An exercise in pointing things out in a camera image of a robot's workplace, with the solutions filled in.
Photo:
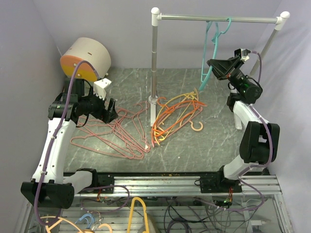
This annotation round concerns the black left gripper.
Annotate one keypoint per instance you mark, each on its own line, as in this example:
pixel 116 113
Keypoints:
pixel 102 113

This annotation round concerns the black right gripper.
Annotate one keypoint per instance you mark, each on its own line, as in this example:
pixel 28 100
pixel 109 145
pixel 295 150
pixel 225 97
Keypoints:
pixel 222 69

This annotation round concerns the teal plastic hanger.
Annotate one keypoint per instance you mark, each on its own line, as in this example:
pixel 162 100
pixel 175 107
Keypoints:
pixel 205 76

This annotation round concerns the yellow plastic hanger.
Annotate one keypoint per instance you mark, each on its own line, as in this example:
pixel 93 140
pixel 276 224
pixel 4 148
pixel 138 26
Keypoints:
pixel 188 102

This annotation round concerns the peach plastic hanger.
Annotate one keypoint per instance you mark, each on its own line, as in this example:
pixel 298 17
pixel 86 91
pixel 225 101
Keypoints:
pixel 194 126

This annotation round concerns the orange plastic hanger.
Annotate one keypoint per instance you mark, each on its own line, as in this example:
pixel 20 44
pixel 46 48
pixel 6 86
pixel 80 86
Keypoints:
pixel 179 109

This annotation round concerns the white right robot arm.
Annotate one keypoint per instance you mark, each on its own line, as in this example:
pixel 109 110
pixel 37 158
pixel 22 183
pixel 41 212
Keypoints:
pixel 258 147

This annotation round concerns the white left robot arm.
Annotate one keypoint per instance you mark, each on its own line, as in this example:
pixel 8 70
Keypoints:
pixel 48 186

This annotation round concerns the beige round drawer cabinet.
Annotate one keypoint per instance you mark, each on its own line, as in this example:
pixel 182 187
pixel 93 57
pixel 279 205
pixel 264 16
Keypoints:
pixel 90 50

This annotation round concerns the silver clothes rack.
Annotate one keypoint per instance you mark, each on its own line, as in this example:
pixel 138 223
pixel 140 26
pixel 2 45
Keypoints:
pixel 157 16

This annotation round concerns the blue hanger below table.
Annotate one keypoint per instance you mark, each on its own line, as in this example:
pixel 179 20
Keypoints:
pixel 89 218

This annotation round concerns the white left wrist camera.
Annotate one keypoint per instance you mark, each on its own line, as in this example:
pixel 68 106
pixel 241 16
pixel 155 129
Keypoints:
pixel 100 86

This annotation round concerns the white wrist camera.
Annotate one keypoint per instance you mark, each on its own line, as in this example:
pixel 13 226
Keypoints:
pixel 100 86
pixel 242 53

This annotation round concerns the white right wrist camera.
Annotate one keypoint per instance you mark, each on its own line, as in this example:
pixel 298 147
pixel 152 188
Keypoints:
pixel 242 53

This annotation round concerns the aluminium mounting rail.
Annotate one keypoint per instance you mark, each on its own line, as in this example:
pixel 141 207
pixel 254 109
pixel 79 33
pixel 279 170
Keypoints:
pixel 183 185

